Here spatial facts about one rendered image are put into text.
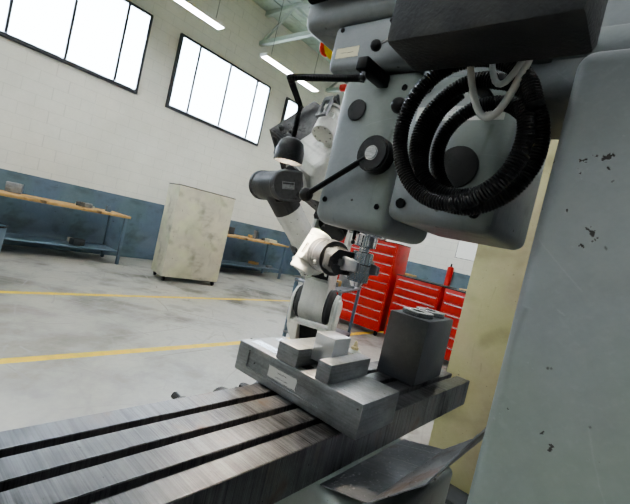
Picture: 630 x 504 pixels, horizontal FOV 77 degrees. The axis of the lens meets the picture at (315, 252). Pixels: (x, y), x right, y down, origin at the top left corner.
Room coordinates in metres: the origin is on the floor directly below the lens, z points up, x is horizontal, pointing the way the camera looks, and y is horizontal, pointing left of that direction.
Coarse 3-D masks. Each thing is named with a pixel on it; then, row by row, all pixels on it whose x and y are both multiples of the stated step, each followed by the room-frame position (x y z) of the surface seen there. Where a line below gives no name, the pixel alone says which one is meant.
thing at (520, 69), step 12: (528, 60) 0.46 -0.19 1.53; (468, 72) 0.51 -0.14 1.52; (492, 72) 0.48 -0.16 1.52; (516, 72) 0.45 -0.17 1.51; (468, 84) 0.51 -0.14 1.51; (504, 84) 0.46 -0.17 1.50; (516, 84) 0.47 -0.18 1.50; (504, 96) 0.48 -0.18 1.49; (480, 108) 0.50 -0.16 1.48; (504, 108) 0.48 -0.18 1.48
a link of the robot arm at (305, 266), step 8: (312, 240) 1.04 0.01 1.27; (320, 240) 1.00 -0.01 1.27; (304, 248) 1.05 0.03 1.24; (312, 248) 0.99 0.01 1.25; (296, 256) 1.06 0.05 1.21; (304, 256) 1.04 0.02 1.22; (296, 264) 1.04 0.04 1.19; (304, 264) 1.04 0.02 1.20; (312, 264) 1.00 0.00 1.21; (304, 272) 1.05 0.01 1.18; (312, 272) 1.07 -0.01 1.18
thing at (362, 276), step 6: (354, 258) 0.87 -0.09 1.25; (360, 258) 0.86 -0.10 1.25; (366, 258) 0.86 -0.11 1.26; (360, 264) 0.86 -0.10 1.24; (366, 264) 0.86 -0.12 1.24; (360, 270) 0.86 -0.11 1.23; (366, 270) 0.86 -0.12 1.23; (348, 276) 0.87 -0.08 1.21; (354, 276) 0.86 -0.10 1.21; (360, 276) 0.86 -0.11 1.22; (366, 276) 0.86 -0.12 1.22; (360, 282) 0.86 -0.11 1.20; (366, 282) 0.87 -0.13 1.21
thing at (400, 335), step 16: (400, 320) 1.13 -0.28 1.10; (416, 320) 1.10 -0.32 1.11; (432, 320) 1.13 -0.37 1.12; (448, 320) 1.22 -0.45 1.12; (400, 336) 1.13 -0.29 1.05; (416, 336) 1.10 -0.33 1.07; (432, 336) 1.13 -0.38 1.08; (448, 336) 1.25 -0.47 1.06; (384, 352) 1.15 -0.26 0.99; (400, 352) 1.12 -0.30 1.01; (416, 352) 1.09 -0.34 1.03; (432, 352) 1.15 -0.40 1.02; (384, 368) 1.14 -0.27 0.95; (400, 368) 1.11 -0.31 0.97; (416, 368) 1.09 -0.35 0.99; (432, 368) 1.18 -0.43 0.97; (416, 384) 1.10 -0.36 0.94
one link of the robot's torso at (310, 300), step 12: (312, 228) 1.58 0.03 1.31; (348, 240) 1.53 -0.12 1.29; (312, 276) 1.60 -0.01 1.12; (324, 276) 1.59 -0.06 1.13; (336, 276) 1.60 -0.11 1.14; (300, 288) 1.57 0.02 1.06; (312, 288) 1.54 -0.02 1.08; (324, 288) 1.53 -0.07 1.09; (300, 300) 1.54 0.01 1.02; (312, 300) 1.53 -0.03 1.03; (324, 300) 1.52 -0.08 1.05; (300, 312) 1.55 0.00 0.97; (312, 312) 1.53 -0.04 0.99; (324, 312) 1.51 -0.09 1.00; (324, 324) 1.55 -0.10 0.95
